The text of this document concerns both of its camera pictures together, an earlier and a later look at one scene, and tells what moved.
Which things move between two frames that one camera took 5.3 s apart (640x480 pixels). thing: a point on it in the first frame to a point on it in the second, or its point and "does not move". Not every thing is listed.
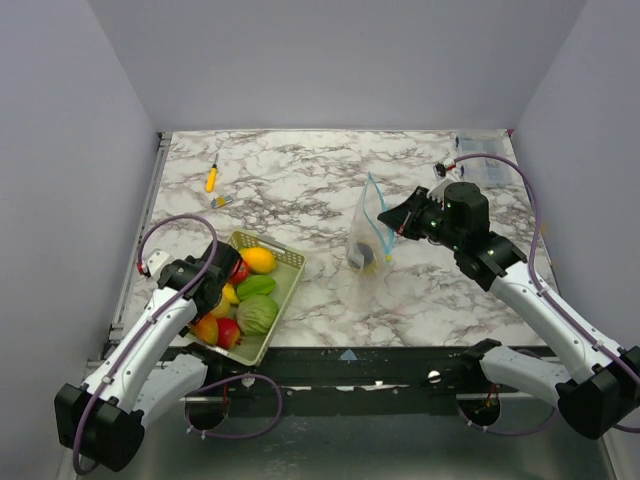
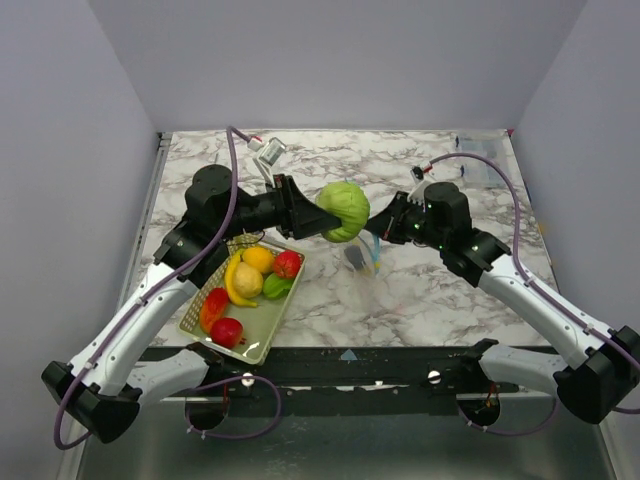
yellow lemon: [259, 260] does not move
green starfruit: [258, 284] to [277, 288]
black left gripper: [191, 259] to [298, 217]
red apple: [240, 272] to [287, 264]
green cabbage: [256, 314] to [348, 202]
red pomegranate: [228, 333] does not move
